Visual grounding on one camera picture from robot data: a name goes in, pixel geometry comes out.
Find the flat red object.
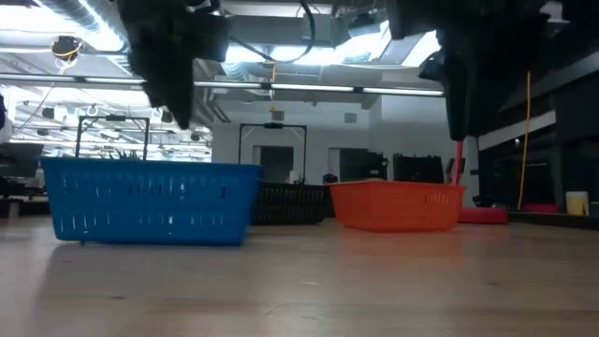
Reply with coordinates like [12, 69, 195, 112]
[521, 201, 562, 215]

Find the red round lamp base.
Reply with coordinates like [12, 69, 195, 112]
[457, 207, 510, 226]

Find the black hanging cable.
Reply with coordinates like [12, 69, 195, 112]
[227, 0, 316, 66]

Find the orange plastic slotted basket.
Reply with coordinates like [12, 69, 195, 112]
[329, 180, 466, 234]

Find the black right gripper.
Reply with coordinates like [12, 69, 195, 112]
[387, 0, 551, 142]

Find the ceiling cable reel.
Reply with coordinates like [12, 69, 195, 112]
[50, 35, 85, 63]

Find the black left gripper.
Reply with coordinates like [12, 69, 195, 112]
[115, 0, 230, 131]

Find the black metal rig frame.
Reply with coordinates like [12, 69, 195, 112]
[238, 122, 309, 184]

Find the yellow hanging cable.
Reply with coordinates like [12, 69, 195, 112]
[268, 62, 279, 117]

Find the black plastic slotted basket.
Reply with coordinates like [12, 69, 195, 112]
[250, 181, 334, 227]

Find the black screen panel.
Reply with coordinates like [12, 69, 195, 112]
[392, 153, 446, 184]

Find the yellow white container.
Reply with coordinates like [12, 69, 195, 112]
[564, 190, 591, 217]

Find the long ceiling light tube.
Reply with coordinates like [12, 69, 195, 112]
[0, 73, 445, 98]

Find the blue plastic slotted basket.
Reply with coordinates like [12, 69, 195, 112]
[39, 156, 264, 247]

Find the black monitor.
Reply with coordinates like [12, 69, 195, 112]
[0, 141, 45, 180]

